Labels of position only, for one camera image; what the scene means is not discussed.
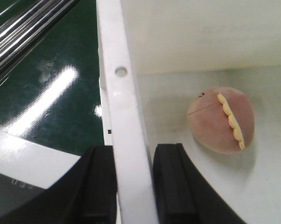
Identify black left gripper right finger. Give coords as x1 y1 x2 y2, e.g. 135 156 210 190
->
153 143 244 224

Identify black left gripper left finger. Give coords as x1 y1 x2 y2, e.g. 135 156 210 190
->
0 146 117 224

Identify pink round plush toy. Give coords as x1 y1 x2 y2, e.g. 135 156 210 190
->
187 86 254 154

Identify white plastic Totelife tote box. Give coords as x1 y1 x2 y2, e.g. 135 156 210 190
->
96 0 281 224

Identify chrome metal rail bars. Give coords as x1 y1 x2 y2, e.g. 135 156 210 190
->
0 0 79 82

